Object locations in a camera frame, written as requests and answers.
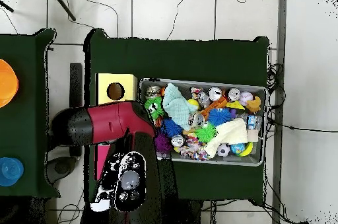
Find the purple spiky ball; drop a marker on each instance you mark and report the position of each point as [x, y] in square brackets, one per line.
[163, 143]

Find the long clear bottle blue label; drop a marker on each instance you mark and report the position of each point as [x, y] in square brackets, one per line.
[252, 122]

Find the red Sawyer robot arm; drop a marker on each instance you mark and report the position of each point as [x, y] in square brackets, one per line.
[113, 121]

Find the wooden box with three holes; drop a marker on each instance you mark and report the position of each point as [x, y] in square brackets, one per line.
[126, 86]

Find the mint green cloth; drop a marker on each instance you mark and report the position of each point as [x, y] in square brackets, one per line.
[177, 107]

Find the green spiky toy with eyes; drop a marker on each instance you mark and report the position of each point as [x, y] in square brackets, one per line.
[155, 107]

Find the yellow ball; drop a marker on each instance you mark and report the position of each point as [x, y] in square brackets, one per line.
[192, 102]

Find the crushed silver can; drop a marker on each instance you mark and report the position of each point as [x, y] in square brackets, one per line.
[196, 119]

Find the black drink can silver top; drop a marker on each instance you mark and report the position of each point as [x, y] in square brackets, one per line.
[177, 140]

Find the orange plastic tray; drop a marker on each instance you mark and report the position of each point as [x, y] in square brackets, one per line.
[215, 104]

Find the blue spiky toy with eyes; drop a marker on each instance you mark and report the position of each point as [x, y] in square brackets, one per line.
[219, 117]

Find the dark green table cloth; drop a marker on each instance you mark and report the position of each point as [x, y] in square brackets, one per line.
[171, 60]

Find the cream knit cloth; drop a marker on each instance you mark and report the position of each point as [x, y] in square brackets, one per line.
[229, 131]

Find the white baseball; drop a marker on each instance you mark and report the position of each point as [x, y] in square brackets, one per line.
[246, 98]

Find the black upright panel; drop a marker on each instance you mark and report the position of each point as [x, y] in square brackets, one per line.
[76, 84]

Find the grey floor strip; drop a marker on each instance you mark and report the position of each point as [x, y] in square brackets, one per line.
[282, 23]

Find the dark green side-table cloth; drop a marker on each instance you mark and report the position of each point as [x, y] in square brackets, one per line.
[26, 128]

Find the black tripod leg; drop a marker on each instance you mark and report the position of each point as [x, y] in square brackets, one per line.
[63, 5]
[6, 6]

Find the orange plastic bowl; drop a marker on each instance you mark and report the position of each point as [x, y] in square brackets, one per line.
[8, 84]

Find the blue plastic cup stack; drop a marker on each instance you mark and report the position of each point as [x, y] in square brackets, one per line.
[10, 171]

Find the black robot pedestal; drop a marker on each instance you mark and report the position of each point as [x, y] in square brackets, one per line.
[190, 213]

